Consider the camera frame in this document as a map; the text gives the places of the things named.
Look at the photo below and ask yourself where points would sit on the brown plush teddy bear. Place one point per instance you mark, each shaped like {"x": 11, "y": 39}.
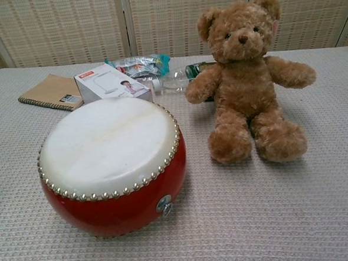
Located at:
{"x": 242, "y": 82}

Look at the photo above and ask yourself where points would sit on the clear plastic water bottle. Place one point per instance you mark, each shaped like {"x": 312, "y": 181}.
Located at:
{"x": 174, "y": 80}

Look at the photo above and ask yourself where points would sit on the red drum with white skin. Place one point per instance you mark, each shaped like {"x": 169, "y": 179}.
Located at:
{"x": 110, "y": 158}

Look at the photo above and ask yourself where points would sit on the clear plastic snack bag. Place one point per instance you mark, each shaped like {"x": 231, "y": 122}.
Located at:
{"x": 140, "y": 66}

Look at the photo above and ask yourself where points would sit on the white desk lamp box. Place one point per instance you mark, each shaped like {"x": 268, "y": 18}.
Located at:
{"x": 112, "y": 85}

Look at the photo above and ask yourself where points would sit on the grey knitted table cloth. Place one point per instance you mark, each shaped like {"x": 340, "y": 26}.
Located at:
{"x": 255, "y": 205}

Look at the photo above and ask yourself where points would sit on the brown spiral notebook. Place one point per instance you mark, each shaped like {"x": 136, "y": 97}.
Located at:
{"x": 51, "y": 91}

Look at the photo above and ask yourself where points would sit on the woven folding screen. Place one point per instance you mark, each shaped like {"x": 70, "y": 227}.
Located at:
{"x": 96, "y": 25}

